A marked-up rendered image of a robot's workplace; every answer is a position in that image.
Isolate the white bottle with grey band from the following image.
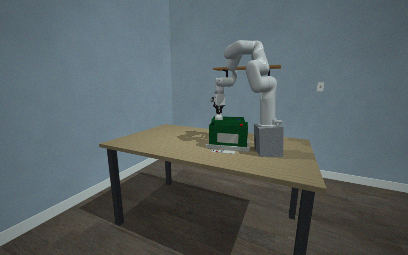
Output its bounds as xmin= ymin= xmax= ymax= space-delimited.
xmin=215 ymin=110 xmax=223 ymax=120

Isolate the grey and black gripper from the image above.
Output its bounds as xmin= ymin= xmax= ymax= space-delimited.
xmin=213 ymin=94 xmax=225 ymax=114

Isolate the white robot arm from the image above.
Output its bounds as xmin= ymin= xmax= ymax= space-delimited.
xmin=214 ymin=40 xmax=282 ymax=127

